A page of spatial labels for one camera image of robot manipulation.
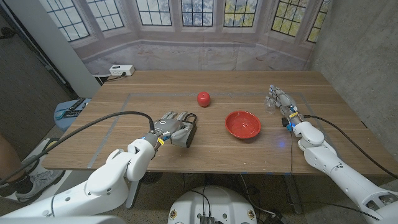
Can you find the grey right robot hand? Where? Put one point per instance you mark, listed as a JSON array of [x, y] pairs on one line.
[[287, 101]]

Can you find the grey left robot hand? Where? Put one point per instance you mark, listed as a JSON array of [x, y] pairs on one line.
[[168, 126]]

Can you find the grey combination lock box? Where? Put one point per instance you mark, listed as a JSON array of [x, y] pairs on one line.
[[185, 142]]

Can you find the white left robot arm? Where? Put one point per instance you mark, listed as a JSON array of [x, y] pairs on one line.
[[109, 180]]

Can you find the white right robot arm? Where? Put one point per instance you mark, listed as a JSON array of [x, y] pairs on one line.
[[329, 158]]

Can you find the red ball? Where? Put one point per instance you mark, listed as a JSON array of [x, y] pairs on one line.
[[203, 99]]

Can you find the red bowl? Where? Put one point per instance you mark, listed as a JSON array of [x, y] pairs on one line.
[[242, 124]]

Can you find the small clear plastic cup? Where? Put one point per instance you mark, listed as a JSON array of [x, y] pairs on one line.
[[269, 107]]

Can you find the white power strip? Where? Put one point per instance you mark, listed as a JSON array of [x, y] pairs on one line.
[[122, 70]]

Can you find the grey table leg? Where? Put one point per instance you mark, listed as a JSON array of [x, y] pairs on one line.
[[134, 196], [293, 193]]

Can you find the printed window backdrop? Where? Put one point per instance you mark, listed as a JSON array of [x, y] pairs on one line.
[[199, 53]]

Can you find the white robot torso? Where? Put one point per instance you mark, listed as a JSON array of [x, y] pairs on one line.
[[217, 202]]

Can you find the black remote control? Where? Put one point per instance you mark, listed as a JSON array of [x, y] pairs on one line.
[[77, 105]]

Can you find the blue round stool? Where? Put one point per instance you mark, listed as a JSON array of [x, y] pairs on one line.
[[66, 123]]

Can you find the yellow and black floor object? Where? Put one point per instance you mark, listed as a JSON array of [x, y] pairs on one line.
[[53, 143]]

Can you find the white slanted pillar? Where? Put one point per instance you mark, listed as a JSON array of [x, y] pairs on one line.
[[56, 46]]

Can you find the grey sneaker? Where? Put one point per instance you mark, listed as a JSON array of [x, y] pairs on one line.
[[31, 163], [40, 183]]

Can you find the person's bare leg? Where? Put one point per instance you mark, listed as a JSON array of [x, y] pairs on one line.
[[9, 161]]

